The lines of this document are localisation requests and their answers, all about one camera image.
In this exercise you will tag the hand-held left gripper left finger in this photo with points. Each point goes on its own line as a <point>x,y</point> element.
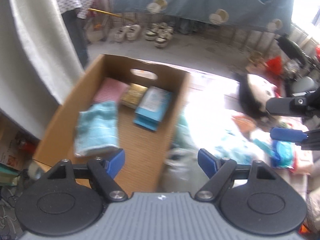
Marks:
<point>117,161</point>

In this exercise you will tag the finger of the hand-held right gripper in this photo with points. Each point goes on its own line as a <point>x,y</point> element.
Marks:
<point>287,135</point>
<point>285,106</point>

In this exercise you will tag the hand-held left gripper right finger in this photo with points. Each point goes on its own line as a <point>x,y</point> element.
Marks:
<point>207,162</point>

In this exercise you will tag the blue wet wipes pack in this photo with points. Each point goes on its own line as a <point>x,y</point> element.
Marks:
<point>282,155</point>

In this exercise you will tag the brown cardboard box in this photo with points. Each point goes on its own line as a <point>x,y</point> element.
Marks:
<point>140,150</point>

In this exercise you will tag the teal checked towel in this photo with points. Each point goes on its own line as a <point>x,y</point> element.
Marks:
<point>97,130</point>

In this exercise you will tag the teal carton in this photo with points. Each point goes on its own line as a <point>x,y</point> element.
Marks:
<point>152,105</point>

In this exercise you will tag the small gold carton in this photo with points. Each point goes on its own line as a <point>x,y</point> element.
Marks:
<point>133,96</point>

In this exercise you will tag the pink ribbed sponge cloth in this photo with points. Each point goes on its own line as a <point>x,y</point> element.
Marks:
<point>110,91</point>

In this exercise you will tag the pale green plastic bag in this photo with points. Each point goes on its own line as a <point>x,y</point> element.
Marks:
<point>185,160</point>

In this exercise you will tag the grey padded seat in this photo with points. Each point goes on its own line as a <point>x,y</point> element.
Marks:
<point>303,85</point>

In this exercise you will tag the black-haired plush doll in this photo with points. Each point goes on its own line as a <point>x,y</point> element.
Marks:
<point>250,95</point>

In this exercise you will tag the red plastic bag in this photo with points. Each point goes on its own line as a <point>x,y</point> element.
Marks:
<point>275,65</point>

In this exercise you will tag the printed checked blanket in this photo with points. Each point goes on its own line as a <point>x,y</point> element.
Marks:
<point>212,92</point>

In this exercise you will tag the brown carton with red print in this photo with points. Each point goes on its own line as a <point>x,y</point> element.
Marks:
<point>12,152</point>

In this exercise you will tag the white fabric cover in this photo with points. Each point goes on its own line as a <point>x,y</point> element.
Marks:
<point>37,55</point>

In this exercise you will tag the blue sheet with circles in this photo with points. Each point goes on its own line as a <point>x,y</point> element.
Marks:
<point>187,0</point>

